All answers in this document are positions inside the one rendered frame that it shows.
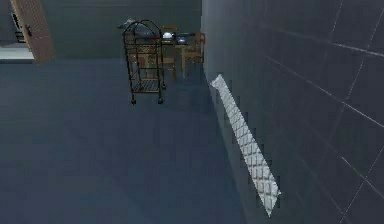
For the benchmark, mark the brown wooden dining table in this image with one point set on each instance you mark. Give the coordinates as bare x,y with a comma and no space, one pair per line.
175,43

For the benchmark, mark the brown wooden room door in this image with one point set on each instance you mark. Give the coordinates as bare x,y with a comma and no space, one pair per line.
35,30

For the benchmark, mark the brown wooden chair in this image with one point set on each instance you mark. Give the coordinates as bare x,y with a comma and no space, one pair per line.
193,53
168,56

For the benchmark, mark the dark blue bowl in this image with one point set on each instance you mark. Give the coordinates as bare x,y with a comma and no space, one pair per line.
181,40

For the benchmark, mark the white bowl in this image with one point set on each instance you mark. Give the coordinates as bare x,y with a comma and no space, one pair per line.
167,35

